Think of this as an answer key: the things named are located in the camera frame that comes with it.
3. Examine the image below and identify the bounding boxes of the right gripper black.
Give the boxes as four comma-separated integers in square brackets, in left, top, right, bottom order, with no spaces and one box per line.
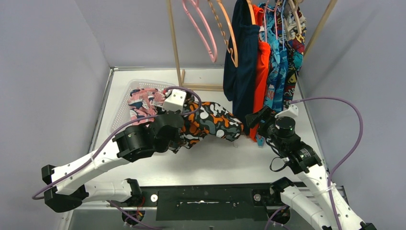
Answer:
[246,105,286,151]

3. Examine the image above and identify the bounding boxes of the orange camouflage shorts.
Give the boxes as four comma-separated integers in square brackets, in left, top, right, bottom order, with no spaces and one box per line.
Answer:
[169,102,244,153]

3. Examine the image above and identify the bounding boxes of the orange wooden hanger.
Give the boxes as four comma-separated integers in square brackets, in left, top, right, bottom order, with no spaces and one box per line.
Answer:
[246,0,256,25]
[207,0,238,68]

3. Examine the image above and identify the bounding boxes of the navy blue shorts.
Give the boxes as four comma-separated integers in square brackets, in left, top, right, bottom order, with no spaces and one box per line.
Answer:
[223,0,259,129]

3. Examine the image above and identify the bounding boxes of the pink shark print shorts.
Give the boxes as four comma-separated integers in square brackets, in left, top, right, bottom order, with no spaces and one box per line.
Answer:
[127,88,166,121]

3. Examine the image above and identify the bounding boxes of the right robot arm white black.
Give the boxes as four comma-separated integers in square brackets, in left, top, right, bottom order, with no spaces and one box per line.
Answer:
[246,107,375,230]

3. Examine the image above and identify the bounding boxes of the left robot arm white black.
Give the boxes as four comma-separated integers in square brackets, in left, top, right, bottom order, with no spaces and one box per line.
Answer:
[42,112,184,213]

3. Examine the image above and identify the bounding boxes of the light blue fish shorts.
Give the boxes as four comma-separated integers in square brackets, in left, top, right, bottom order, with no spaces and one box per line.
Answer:
[256,3,289,147]

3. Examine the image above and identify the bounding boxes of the bright orange shorts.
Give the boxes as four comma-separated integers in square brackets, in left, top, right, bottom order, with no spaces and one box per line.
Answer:
[249,5,271,143]

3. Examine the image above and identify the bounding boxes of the dark blue leaf shorts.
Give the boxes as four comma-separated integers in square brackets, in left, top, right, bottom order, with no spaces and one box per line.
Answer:
[277,41,289,112]

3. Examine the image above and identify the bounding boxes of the comic print shorts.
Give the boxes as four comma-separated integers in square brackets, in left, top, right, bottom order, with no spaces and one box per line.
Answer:
[283,7,307,107]

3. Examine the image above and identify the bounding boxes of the light wooden hanger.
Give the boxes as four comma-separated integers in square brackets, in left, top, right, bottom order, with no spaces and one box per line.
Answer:
[288,0,303,34]

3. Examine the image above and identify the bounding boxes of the blue plastic hanger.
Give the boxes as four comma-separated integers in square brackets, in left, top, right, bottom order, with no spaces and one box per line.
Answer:
[278,0,286,50]

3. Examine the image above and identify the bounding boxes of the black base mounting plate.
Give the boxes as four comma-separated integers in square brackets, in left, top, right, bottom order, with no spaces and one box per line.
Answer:
[110,183,300,223]

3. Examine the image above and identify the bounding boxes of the wooden clothes rack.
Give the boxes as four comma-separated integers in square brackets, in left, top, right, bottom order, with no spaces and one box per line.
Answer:
[166,0,339,92]

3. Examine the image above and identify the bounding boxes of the white plastic perforated basket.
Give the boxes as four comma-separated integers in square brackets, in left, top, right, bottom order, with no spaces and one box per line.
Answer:
[108,79,175,134]

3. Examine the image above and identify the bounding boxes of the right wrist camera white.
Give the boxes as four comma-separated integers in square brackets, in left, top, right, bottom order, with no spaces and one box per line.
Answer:
[275,104,299,118]

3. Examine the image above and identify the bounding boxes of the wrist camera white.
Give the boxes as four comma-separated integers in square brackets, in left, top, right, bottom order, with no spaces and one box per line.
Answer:
[275,104,299,118]
[162,89,187,112]

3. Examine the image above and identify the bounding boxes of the aluminium rail frame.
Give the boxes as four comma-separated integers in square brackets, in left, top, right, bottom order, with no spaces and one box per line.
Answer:
[57,67,353,230]

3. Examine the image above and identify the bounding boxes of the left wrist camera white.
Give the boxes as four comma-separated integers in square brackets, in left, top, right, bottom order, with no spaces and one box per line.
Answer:
[162,89,187,112]

